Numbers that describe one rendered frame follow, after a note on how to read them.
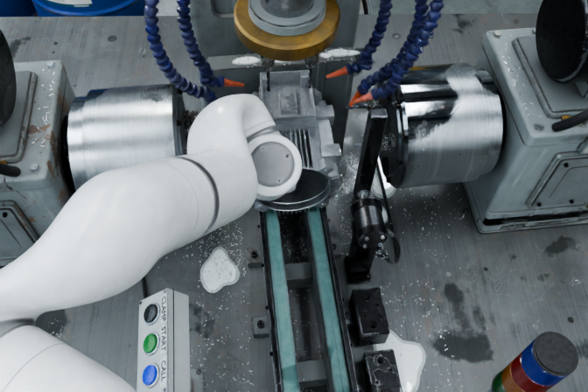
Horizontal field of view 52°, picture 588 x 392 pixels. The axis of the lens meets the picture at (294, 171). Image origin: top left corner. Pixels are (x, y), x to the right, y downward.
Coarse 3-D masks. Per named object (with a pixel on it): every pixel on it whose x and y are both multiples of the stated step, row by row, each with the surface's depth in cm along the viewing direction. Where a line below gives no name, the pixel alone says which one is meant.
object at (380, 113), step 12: (384, 108) 100; (372, 120) 99; (384, 120) 100; (372, 132) 102; (372, 144) 105; (360, 156) 110; (372, 156) 108; (360, 168) 111; (372, 168) 111; (360, 180) 114; (372, 180) 115; (360, 192) 117
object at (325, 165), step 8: (312, 88) 124; (256, 96) 122; (320, 96) 124; (320, 160) 114; (328, 160) 114; (320, 168) 113; (328, 168) 113; (328, 200) 124; (256, 208) 123; (264, 208) 123
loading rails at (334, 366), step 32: (320, 224) 125; (256, 256) 131; (320, 256) 121; (288, 288) 129; (320, 288) 117; (256, 320) 123; (288, 320) 113; (320, 320) 118; (352, 320) 124; (288, 352) 110; (288, 384) 106; (320, 384) 117; (352, 384) 106
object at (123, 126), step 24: (96, 96) 112; (120, 96) 112; (144, 96) 112; (168, 96) 112; (72, 120) 110; (96, 120) 108; (120, 120) 109; (144, 120) 109; (168, 120) 109; (192, 120) 121; (72, 144) 108; (96, 144) 107; (120, 144) 108; (144, 144) 108; (168, 144) 108; (72, 168) 109; (96, 168) 108
